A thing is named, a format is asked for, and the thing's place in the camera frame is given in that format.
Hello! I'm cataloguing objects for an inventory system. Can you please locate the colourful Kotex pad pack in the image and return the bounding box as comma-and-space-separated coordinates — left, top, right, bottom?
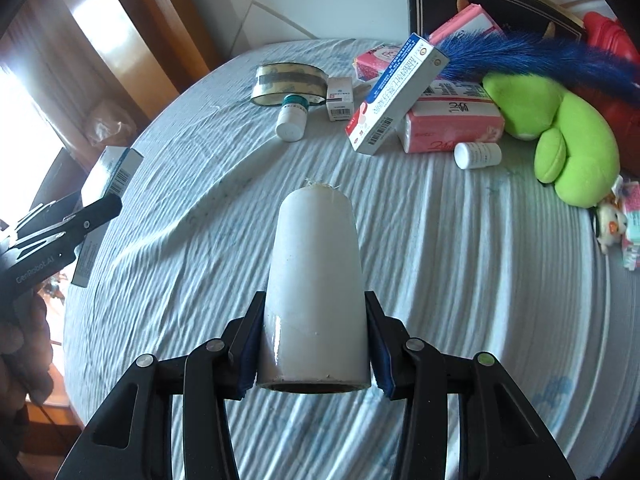
613, 176, 640, 271

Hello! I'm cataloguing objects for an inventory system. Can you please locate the green plush frog toy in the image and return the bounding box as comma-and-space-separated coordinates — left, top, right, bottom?
483, 73, 620, 208

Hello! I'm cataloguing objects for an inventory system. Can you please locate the small white barcode box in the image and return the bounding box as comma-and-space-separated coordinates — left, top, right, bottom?
326, 77, 354, 122

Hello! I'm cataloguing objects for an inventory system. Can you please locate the striped white blue bedsheet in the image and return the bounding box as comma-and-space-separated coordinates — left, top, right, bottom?
63, 40, 639, 479

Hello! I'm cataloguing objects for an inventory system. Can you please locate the small white teal-cap bottle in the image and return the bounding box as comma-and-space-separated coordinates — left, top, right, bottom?
274, 94, 309, 142

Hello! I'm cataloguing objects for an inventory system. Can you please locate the pink floral tissue pack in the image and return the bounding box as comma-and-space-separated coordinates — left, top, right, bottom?
397, 78, 504, 154

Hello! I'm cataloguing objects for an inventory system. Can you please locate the small white pill bottle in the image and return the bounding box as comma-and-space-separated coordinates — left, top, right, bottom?
454, 142, 502, 170

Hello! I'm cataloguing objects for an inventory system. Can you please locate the pink tissue pack behind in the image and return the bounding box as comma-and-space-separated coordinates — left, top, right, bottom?
352, 44, 400, 81

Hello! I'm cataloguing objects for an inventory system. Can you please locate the small white blue medicine box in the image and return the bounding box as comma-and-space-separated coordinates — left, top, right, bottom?
72, 146, 143, 288

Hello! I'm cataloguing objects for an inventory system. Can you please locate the red toy suitcase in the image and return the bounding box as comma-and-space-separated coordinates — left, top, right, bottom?
578, 11, 639, 139

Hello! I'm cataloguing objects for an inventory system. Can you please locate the blue red white medicine box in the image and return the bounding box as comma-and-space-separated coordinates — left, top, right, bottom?
345, 34, 449, 155

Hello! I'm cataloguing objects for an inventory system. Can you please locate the roll of tape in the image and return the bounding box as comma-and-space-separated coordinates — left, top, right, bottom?
250, 63, 329, 106

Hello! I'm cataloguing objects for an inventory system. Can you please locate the person left hand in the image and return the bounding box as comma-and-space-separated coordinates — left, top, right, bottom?
0, 292, 53, 418

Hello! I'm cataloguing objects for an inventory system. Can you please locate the pink tissue pack upper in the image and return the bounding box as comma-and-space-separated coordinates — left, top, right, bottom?
428, 3, 503, 46

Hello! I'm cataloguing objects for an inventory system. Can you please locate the blue fluffy feather duster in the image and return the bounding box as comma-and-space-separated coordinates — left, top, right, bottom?
434, 29, 640, 104

